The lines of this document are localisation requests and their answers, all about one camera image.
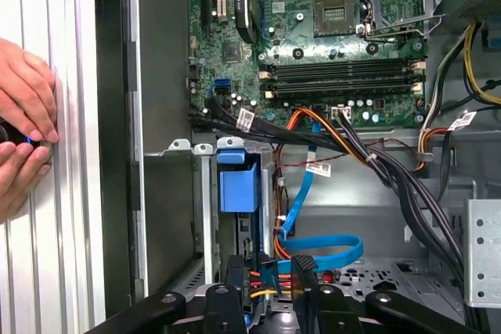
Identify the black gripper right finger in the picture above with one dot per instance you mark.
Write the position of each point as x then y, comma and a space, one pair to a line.
332, 310

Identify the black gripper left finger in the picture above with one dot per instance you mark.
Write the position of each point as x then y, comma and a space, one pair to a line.
225, 310

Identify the hard disk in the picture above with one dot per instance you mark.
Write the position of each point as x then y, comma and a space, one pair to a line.
238, 187

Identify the silver disk bay cage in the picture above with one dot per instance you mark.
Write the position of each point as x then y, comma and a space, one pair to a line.
206, 201

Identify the person's right hand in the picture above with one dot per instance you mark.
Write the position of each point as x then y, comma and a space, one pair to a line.
19, 173

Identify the person's left hand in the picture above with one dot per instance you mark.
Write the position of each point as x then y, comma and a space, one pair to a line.
27, 87

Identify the silver optical drive cage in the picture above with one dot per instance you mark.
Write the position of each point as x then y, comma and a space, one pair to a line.
485, 252

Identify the black RAM slot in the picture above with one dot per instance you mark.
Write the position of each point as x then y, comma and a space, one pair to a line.
340, 83
340, 72
340, 92
340, 63

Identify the green motherboard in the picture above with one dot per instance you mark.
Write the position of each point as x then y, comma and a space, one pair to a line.
238, 76

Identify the black PC case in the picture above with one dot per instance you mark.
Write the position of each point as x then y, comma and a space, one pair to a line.
164, 76

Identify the CPU socket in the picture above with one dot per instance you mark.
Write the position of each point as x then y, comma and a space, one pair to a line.
334, 15

